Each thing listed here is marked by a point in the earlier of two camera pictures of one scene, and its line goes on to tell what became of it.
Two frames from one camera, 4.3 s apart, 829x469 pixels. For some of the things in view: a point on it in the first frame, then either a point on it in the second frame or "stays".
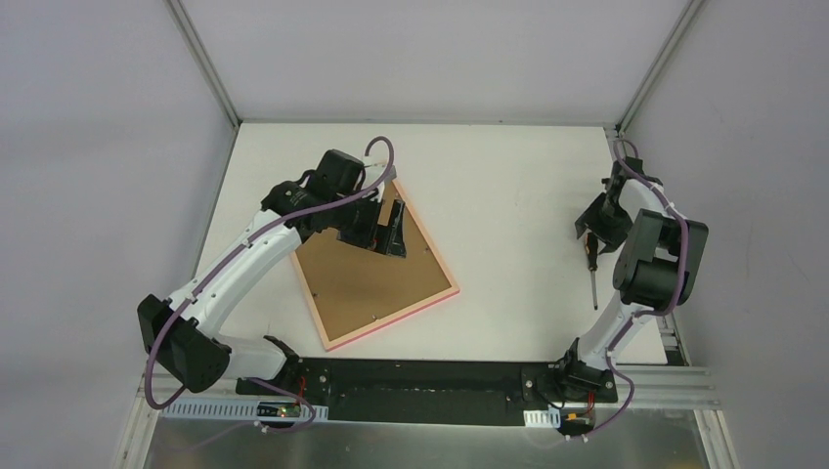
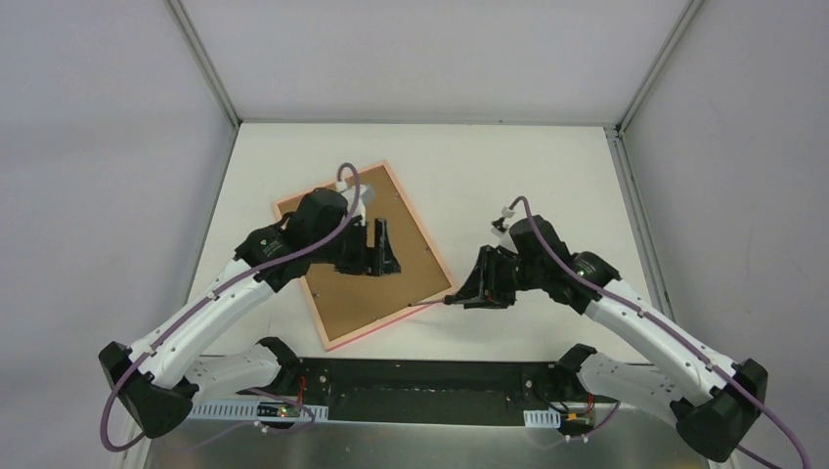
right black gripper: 596,219 -> 491,277
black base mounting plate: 431,392 stays
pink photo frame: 352,291 stays
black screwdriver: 591,247 -> 450,300
